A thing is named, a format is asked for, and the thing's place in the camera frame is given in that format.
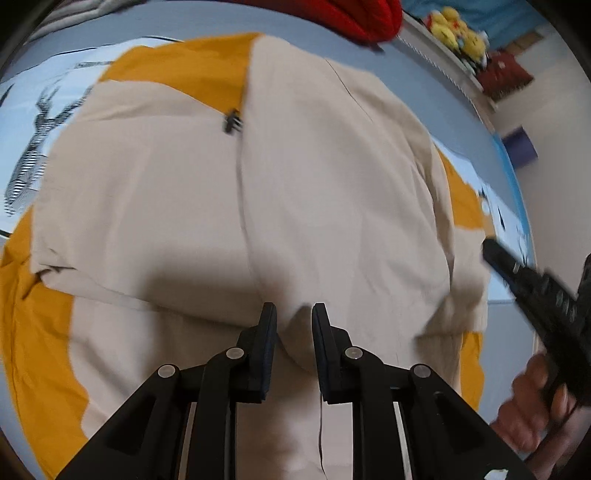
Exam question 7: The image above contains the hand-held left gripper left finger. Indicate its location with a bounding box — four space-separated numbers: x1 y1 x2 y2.
55 302 279 480

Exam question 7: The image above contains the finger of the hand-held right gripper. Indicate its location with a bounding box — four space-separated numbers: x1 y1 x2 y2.
481 236 580 333

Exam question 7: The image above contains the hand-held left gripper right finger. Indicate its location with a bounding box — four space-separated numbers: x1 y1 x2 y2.
311 302 536 480

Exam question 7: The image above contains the beige and yellow jacket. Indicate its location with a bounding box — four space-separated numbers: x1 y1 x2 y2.
0 32 492 480

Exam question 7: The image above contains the person's right hand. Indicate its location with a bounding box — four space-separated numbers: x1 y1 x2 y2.
490 353 583 462

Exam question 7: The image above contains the purple bag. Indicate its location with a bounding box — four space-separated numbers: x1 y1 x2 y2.
501 128 540 169

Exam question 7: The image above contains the dark red cushion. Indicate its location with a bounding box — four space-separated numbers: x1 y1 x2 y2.
475 48 536 102

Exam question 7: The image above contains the bed with grey sheet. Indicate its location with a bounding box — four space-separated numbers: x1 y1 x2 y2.
0 0 541 480

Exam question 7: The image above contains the yellow plush toy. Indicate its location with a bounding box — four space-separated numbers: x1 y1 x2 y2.
425 6 462 47
457 28 488 61

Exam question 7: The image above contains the red folded quilt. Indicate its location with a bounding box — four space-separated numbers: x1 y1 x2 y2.
318 0 402 45

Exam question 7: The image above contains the cream folded blanket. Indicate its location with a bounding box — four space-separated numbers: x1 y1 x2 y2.
41 0 153 28

